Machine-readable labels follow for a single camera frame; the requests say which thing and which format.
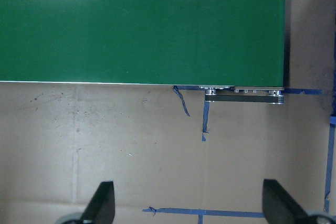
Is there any green conveyor belt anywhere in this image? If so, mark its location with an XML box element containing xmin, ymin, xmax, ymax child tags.
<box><xmin>1</xmin><ymin>0</ymin><xmax>285</xmax><ymax>104</ymax></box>

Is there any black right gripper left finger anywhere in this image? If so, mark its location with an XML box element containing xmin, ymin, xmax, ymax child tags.
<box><xmin>81</xmin><ymin>181</ymin><xmax>115</xmax><ymax>223</ymax></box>

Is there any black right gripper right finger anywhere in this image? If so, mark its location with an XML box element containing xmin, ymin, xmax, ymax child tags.
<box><xmin>262</xmin><ymin>179</ymin><xmax>311</xmax><ymax>223</ymax></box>

